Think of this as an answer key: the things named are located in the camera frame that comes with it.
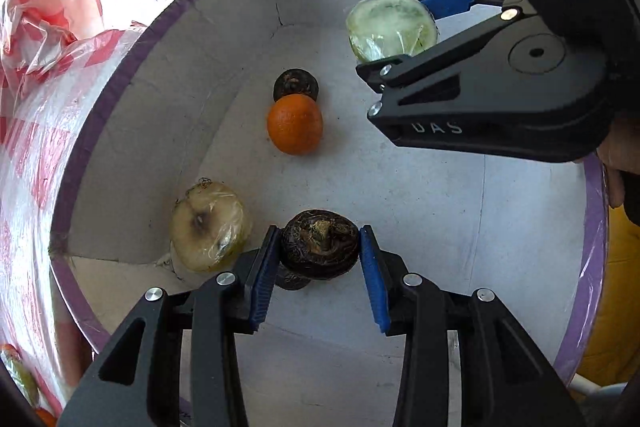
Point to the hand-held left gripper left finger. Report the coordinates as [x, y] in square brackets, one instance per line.
[262, 277]

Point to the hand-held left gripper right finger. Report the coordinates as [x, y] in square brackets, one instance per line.
[375, 277]

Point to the dark wrinkled round fruit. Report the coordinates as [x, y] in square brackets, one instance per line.
[291, 283]

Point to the plastic-wrapped green melon half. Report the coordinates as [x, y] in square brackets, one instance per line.
[392, 27]

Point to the plastic-wrapped yellow melon half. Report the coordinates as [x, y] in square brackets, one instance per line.
[207, 227]

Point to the round box purple rim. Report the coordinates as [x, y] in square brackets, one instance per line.
[425, 217]

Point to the small dark wrinkled fruit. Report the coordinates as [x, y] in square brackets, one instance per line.
[296, 81]

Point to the large orange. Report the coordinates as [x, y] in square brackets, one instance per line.
[295, 124]

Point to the person's right hand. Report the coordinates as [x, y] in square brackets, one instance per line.
[612, 177]

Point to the yellow cloth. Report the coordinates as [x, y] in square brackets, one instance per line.
[615, 307]

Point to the white pipe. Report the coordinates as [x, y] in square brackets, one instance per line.
[592, 384]

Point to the small orange tangerine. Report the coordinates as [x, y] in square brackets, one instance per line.
[46, 417]

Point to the plastic-wrapped green fruit piece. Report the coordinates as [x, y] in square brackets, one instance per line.
[22, 374]

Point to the red checkered plastic tablecloth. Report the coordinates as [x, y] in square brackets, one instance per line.
[35, 132]

